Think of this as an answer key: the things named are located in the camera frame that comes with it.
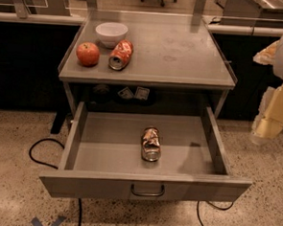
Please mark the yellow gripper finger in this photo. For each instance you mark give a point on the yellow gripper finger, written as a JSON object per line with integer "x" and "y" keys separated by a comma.
{"x": 266, "y": 56}
{"x": 269, "y": 121}

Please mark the crushed orange can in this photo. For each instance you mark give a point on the crushed orange can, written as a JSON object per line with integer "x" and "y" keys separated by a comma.
{"x": 150, "y": 148}

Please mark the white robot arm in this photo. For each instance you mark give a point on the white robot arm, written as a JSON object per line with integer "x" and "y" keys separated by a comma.
{"x": 278, "y": 61}

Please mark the grey metal cabinet counter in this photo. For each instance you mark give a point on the grey metal cabinet counter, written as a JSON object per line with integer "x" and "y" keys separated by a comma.
{"x": 170, "y": 50}

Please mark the red orange soda can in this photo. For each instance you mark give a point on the red orange soda can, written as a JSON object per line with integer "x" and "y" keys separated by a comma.
{"x": 119, "y": 58}

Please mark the grey open drawer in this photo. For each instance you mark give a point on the grey open drawer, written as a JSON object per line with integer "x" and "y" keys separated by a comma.
{"x": 102, "y": 158}

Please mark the right background bench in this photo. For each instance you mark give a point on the right background bench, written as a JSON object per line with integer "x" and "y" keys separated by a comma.
{"x": 249, "y": 17}

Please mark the background bench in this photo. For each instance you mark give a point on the background bench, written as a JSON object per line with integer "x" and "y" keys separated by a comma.
{"x": 249, "y": 17}
{"x": 61, "y": 12}

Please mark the white label sticker right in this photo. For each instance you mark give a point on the white label sticker right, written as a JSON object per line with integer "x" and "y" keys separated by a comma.
{"x": 142, "y": 93}

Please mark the white label sticker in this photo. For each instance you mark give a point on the white label sticker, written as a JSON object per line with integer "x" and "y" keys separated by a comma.
{"x": 142, "y": 93}
{"x": 125, "y": 94}

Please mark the white label sticker left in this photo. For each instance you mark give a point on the white label sticker left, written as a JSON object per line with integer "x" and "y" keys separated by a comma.
{"x": 125, "y": 94}

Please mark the white bowl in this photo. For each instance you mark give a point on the white bowl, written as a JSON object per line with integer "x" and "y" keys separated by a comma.
{"x": 111, "y": 33}

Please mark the red apple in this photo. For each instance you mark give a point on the red apple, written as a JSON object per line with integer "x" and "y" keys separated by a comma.
{"x": 88, "y": 54}

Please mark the left background bench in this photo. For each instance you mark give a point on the left background bench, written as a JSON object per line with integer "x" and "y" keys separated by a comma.
{"x": 61, "y": 12}

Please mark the blue tape floor mark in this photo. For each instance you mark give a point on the blue tape floor mark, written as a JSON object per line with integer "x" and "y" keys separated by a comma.
{"x": 55, "y": 221}

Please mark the black drawer handle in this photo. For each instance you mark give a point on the black drawer handle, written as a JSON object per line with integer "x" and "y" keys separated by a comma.
{"x": 145, "y": 193}

